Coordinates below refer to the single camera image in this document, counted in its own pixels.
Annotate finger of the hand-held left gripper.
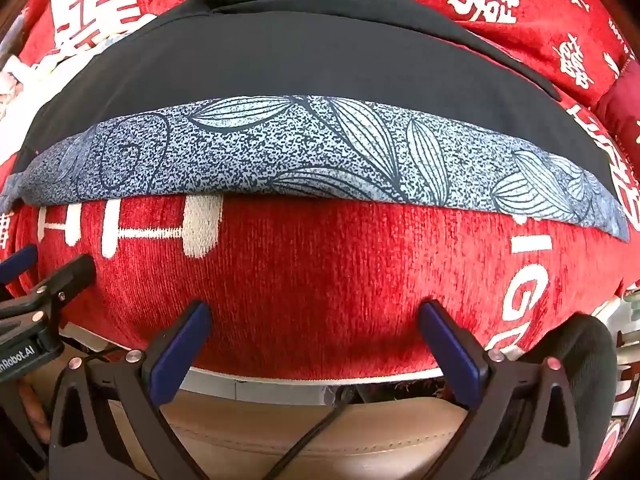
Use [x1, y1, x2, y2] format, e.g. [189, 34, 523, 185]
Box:
[0, 254, 97, 322]
[0, 245, 39, 288]

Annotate black cable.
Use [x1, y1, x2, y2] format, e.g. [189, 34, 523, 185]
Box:
[262, 385, 366, 480]

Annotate white bed frame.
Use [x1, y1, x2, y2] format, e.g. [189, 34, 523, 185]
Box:
[60, 325, 441, 408]

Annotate black pants with floral waistband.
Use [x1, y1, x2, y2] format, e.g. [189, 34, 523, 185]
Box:
[0, 0, 631, 243]

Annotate white floral cloth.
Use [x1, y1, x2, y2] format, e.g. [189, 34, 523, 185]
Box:
[0, 10, 131, 126]

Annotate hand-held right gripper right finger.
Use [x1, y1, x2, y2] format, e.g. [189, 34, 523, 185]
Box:
[419, 300, 583, 480]

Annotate red printed pillow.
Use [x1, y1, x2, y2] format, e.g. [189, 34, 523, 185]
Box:
[350, 0, 631, 108]

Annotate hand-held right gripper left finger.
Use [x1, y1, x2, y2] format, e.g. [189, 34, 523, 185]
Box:
[48, 301, 213, 480]

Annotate red printed blanket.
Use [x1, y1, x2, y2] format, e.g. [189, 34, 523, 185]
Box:
[0, 0, 640, 480]

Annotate dark red pillow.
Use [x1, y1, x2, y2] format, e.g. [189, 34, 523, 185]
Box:
[595, 60, 640, 161]

